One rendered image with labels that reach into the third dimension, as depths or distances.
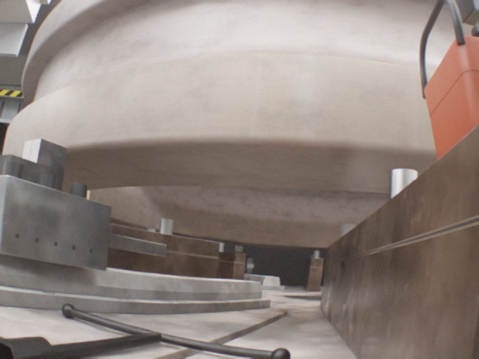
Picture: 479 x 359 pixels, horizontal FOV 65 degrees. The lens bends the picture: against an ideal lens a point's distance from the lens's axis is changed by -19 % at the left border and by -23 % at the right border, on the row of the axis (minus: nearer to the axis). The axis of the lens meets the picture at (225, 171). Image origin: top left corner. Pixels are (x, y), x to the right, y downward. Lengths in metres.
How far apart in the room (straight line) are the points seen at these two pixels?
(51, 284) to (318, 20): 1.22
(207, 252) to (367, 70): 1.88
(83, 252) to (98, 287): 0.21
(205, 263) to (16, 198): 1.84
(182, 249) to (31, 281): 1.57
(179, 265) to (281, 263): 4.46
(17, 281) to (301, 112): 0.94
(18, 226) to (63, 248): 0.19
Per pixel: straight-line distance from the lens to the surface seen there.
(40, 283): 1.36
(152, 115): 1.33
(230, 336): 1.41
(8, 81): 4.52
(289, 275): 7.14
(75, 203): 1.33
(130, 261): 2.58
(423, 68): 0.70
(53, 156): 1.43
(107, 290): 1.56
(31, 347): 0.70
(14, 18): 3.67
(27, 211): 1.22
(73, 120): 1.60
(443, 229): 0.55
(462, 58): 0.53
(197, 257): 2.80
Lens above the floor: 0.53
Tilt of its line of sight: 12 degrees up
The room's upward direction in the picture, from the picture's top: 6 degrees clockwise
